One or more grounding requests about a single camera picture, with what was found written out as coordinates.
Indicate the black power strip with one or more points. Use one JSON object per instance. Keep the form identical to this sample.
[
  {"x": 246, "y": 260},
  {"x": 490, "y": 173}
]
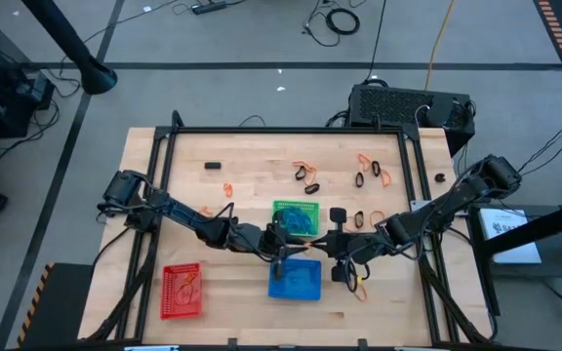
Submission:
[{"x": 209, "y": 7}]

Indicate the black pole stand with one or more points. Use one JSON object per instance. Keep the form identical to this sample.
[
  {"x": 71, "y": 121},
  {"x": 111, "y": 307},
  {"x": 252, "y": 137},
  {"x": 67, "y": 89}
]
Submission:
[{"x": 98, "y": 78}]

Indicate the small black block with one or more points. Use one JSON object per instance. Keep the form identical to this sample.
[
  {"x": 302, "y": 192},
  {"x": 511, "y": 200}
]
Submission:
[{"x": 212, "y": 166}]

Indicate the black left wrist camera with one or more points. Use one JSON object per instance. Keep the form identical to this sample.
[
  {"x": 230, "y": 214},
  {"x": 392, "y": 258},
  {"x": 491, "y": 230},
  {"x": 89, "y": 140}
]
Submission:
[{"x": 277, "y": 270}]

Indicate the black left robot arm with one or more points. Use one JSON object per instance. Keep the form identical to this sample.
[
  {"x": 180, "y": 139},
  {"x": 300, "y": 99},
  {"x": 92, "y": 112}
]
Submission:
[{"x": 178, "y": 209}]

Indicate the green plastic basket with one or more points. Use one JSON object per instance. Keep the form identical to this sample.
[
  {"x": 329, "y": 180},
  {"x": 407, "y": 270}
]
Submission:
[{"x": 276, "y": 205}]

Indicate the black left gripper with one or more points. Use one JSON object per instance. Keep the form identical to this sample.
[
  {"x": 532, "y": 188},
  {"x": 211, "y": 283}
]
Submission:
[{"x": 256, "y": 240}]

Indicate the black side stand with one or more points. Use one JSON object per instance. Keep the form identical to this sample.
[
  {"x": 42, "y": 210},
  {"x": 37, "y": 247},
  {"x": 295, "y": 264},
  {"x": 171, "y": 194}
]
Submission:
[{"x": 530, "y": 233}]

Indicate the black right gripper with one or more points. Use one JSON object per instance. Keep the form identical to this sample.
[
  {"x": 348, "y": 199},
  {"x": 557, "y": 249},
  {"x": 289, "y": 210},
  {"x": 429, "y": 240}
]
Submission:
[{"x": 354, "y": 246}]

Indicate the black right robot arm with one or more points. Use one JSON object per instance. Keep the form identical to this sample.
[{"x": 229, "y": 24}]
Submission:
[{"x": 456, "y": 200}]

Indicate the white paper sheet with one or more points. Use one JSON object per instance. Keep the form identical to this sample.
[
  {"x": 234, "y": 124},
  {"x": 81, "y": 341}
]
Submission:
[{"x": 515, "y": 244}]

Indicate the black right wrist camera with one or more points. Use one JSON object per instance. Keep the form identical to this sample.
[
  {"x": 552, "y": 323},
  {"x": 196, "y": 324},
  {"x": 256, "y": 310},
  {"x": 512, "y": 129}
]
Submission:
[{"x": 338, "y": 216}]

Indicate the red plastic basket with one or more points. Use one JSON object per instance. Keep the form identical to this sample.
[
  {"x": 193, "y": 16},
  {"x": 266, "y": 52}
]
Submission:
[{"x": 169, "y": 312}]

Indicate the black computer case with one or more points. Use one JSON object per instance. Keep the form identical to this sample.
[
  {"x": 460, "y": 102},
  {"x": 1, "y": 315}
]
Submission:
[{"x": 388, "y": 105}]

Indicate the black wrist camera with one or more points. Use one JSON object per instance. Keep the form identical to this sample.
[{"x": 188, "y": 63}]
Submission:
[
  {"x": 277, "y": 270},
  {"x": 338, "y": 216}
]

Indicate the blue plastic basket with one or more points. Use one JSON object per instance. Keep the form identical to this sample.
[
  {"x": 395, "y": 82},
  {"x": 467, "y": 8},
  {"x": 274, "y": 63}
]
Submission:
[{"x": 300, "y": 287}]

